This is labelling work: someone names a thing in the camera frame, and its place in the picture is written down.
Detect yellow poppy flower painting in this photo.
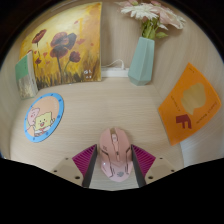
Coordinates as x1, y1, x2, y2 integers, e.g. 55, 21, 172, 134
19, 2, 103, 91

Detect orange book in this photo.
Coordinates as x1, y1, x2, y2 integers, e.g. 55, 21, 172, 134
157, 62, 222, 147

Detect pink computer mouse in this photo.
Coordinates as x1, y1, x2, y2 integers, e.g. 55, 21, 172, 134
98, 127, 134, 183

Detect white power strip with cable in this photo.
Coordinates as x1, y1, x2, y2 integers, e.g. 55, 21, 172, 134
100, 59, 130, 79

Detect green and beige book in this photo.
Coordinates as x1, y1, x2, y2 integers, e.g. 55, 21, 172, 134
14, 50, 39, 100

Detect round blue-rimmed cartoon mouse pad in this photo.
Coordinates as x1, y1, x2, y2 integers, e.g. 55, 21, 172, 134
23, 92, 65, 144

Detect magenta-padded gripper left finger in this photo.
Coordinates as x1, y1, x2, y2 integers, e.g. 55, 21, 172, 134
51, 143, 99, 189

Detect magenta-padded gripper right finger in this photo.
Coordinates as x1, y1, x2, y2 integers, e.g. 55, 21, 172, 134
130, 143, 177, 188

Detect pale teal faceted vase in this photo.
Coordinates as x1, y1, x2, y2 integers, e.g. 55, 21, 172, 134
127, 36, 156, 87

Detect pink and white flower bouquet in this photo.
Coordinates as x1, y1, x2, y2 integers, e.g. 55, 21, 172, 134
114, 0, 187, 40

